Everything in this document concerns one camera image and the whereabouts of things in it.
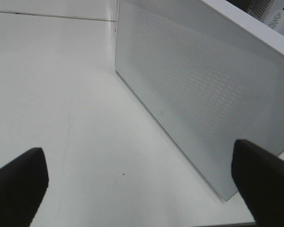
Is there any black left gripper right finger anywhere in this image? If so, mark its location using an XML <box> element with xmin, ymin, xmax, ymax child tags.
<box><xmin>231</xmin><ymin>140</ymin><xmax>284</xmax><ymax>227</ymax></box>

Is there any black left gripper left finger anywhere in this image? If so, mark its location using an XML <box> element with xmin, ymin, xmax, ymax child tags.
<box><xmin>0</xmin><ymin>148</ymin><xmax>49</xmax><ymax>227</ymax></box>

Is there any white microwave door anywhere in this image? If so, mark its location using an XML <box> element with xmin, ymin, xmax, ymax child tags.
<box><xmin>115</xmin><ymin>0</ymin><xmax>284</xmax><ymax>200</ymax></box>

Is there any white warning label sticker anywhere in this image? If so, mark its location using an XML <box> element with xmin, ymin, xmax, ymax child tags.
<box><xmin>264</xmin><ymin>10</ymin><xmax>284</xmax><ymax>33</ymax></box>

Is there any white microwave oven body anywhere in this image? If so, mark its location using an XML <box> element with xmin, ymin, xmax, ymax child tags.
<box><xmin>227</xmin><ymin>0</ymin><xmax>284</xmax><ymax>43</ymax></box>

